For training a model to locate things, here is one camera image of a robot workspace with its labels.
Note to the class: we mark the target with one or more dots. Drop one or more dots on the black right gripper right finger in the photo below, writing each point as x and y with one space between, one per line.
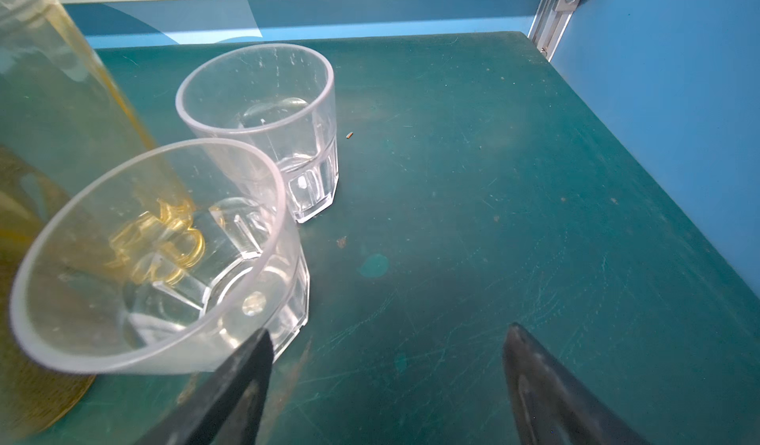
550 405

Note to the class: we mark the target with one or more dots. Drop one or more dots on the tall yellow plastic glass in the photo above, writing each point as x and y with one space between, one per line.
64 123

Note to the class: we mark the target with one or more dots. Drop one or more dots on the aluminium frame right post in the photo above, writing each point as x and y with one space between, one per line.
551 21

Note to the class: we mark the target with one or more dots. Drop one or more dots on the clear faceted glass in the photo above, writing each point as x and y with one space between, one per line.
166 264
279 98

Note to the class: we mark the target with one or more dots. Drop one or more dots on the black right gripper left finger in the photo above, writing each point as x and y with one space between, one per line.
228 407

